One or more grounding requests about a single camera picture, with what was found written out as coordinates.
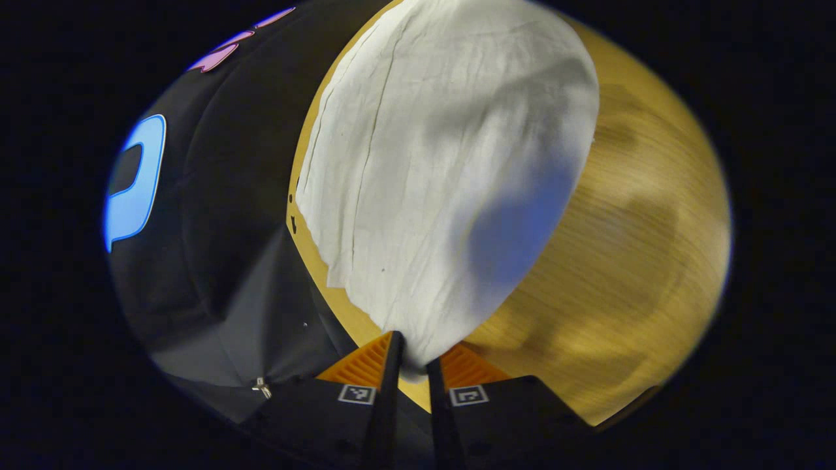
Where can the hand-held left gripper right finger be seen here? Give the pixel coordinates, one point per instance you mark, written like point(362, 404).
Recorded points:
point(439, 418)

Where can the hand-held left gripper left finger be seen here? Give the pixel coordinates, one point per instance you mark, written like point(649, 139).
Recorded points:
point(390, 391)

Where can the small metal clip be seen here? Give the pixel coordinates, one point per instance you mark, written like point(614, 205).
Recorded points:
point(262, 388)

